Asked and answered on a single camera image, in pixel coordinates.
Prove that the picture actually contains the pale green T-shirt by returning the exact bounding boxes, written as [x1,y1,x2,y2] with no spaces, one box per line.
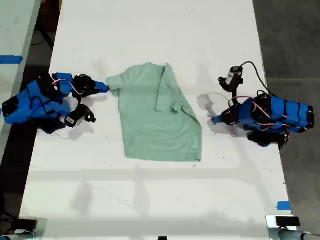
[106,62,203,163]

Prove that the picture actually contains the long blue tape strip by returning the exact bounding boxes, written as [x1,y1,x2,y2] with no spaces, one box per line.
[0,55,24,65]

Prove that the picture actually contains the pale side table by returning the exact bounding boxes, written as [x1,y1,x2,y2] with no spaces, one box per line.
[0,0,42,161]

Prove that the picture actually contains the short blue tape strip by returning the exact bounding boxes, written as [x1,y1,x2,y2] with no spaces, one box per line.
[276,200,291,211]

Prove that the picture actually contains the metal table clamp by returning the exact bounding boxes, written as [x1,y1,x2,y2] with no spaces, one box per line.
[0,217,48,240]
[265,214,320,240]

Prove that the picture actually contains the short black camera stalk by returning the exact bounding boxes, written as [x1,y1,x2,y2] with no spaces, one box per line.
[71,94,84,111]
[230,86,240,106]

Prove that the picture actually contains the black camera box with label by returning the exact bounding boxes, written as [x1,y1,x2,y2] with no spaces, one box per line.
[64,104,97,129]

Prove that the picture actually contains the black and grey camera box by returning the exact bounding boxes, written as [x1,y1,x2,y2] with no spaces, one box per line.
[217,65,245,92]

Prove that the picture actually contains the black camera cable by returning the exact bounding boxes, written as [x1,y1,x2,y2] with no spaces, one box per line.
[240,61,271,96]

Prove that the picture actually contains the black floor cable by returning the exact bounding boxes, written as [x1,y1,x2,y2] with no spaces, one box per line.
[31,23,55,50]

